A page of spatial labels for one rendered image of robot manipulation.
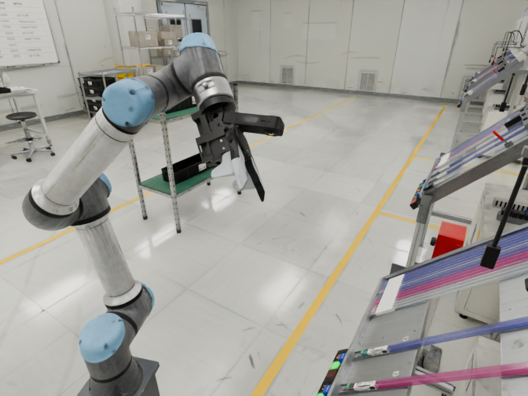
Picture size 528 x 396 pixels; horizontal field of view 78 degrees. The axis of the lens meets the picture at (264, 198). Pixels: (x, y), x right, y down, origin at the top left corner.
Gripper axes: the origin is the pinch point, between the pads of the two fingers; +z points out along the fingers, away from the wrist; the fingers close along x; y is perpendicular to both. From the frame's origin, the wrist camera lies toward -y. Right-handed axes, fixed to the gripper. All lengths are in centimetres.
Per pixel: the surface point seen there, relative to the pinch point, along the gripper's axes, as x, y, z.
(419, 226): -135, -54, 17
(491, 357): -61, -41, 59
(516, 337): -15, -35, 39
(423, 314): -38, -25, 37
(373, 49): -747, -257, -419
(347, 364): -36, -2, 43
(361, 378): -30, -4, 45
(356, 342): -42, -5, 40
